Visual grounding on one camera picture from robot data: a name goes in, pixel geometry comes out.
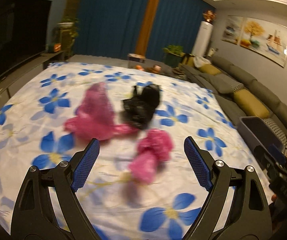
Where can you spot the flat box on table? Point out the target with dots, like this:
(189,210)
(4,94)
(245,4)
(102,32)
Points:
(136,58)

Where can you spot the orange curtain strip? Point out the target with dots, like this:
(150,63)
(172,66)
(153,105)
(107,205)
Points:
(146,27)

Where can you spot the grey sectional sofa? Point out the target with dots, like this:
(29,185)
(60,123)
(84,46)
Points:
(277,109)

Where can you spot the black white patterned cushion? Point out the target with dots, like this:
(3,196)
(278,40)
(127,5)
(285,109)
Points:
(235,85)
(278,132)

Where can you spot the small pink plastic bag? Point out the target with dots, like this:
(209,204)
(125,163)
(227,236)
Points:
(153,150)

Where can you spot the black television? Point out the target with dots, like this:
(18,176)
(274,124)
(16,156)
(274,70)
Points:
(23,31)

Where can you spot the far black white patterned cushion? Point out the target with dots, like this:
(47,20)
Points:
(235,85)

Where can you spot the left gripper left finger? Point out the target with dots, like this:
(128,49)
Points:
(33,215)

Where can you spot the dark grey cushion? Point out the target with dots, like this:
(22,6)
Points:
(220,86)

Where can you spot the dark purple trash bin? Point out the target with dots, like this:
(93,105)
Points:
(255,132)

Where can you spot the far mustard cushion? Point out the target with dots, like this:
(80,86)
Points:
(209,69)

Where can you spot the orange artificial flower bouquet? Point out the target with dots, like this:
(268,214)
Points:
(209,16)

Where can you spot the sailboat tree painting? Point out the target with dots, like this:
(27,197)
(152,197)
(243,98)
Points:
(265,38)

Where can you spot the plant on tall stand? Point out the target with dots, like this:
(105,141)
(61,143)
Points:
(65,33)

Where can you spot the blue floral white tablecloth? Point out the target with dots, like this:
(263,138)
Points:
(32,133)

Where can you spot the left landscape painting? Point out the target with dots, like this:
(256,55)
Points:
(233,28)

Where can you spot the mustard cushion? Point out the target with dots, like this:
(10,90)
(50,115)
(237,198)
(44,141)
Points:
(209,69)
(249,104)

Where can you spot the near black white patterned cushion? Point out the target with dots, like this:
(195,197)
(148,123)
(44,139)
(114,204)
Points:
(278,132)

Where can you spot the blue window curtain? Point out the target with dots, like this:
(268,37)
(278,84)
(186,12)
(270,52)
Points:
(111,28)

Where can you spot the orange fruit ornament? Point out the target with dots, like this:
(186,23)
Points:
(139,67)

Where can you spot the near mustard cushion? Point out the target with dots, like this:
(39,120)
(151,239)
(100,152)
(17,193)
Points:
(249,104)

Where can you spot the dark coffee table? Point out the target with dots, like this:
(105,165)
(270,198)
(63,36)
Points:
(108,61)

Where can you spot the white standing air conditioner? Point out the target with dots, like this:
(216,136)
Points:
(202,39)

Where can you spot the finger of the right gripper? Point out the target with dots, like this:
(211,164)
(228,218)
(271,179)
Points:
(276,155)

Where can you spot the white cloth on sofa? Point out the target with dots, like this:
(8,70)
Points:
(200,61)

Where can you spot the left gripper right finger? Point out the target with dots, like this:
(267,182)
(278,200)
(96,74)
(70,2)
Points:
(249,215)

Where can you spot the black plastic bag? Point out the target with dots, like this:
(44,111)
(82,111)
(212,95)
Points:
(140,108)

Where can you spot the green potted plant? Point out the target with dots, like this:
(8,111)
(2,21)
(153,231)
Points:
(173,55)

